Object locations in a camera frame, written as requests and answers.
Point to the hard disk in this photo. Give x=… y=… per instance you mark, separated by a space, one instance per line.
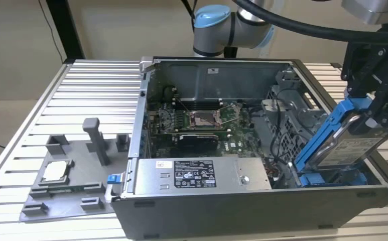
x=351 y=150

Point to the blue disk carrier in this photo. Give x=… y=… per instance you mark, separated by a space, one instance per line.
x=314 y=180

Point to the perforated metal drive cage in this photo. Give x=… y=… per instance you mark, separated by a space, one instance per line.
x=292 y=120

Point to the green motherboard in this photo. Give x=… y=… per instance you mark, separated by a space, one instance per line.
x=244 y=150

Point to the CPU socket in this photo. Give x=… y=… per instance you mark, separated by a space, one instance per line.
x=203 y=120

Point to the thin metal locking lever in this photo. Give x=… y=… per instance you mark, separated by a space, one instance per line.
x=183 y=105

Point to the black graphics card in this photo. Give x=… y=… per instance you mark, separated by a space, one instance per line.
x=199 y=144

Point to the grey power supply unit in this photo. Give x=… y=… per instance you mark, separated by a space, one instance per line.
x=227 y=175

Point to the open black PC case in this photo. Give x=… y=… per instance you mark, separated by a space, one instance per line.
x=214 y=216

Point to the blue case latch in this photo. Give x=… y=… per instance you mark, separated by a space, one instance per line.
x=112 y=179

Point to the grey parts rack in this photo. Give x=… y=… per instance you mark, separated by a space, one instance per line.
x=83 y=173

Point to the silver CPU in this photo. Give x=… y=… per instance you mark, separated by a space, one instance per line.
x=56 y=172

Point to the black frame post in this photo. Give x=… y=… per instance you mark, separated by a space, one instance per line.
x=68 y=30

